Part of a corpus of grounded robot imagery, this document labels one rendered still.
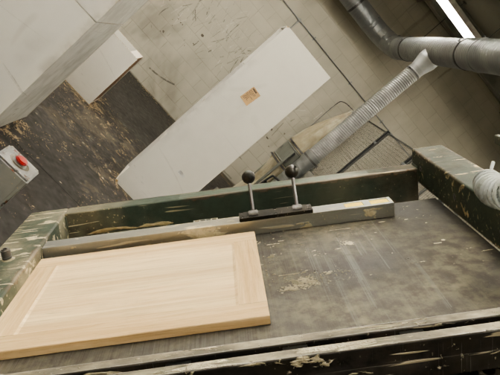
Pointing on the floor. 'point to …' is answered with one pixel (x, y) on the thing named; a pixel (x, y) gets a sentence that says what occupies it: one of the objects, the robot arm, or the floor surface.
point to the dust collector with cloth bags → (296, 153)
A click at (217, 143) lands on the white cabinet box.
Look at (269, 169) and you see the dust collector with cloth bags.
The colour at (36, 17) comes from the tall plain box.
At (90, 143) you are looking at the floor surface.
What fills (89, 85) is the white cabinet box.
